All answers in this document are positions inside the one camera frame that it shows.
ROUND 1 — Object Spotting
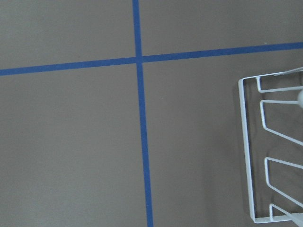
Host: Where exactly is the white wire cup holder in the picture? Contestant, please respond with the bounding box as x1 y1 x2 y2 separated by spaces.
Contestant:
238 67 303 227

